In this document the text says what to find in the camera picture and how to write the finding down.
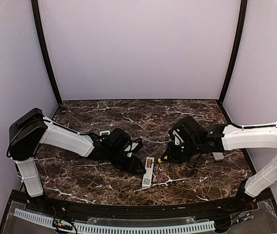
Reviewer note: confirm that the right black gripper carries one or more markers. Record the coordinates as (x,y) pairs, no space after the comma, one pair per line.
(172,156)

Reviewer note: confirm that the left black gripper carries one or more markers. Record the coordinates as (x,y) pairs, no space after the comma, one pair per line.
(132,167)

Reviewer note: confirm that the slim white remote control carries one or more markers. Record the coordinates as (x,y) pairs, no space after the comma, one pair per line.
(147,177)

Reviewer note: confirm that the white TCL air-conditioner remote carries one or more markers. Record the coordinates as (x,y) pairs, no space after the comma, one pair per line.
(104,133)

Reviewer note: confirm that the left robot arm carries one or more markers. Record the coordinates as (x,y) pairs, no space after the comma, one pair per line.
(34,129)

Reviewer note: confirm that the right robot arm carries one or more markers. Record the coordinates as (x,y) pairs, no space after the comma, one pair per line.
(188,138)

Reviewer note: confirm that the white remote at right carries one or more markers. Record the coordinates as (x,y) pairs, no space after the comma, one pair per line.
(218,156)

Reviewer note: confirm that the orange blue battery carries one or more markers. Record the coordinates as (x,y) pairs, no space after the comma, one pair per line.
(149,163)

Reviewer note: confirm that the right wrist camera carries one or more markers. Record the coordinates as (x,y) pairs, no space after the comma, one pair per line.
(175,137)

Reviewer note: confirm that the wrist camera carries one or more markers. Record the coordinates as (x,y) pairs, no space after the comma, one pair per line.
(133,147)
(175,137)

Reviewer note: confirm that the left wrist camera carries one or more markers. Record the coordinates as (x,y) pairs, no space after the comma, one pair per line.
(133,147)

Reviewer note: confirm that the black front rail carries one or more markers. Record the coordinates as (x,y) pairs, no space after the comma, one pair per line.
(218,209)

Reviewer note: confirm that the left black frame post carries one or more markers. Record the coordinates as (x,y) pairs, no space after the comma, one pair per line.
(44,51)

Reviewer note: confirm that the black frame post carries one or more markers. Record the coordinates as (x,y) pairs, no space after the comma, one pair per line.
(234,52)
(44,51)

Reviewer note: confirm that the white slotted cable duct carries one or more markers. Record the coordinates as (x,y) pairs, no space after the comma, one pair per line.
(115,226)

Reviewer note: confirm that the right black frame post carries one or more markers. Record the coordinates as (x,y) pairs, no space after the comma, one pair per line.
(234,52)

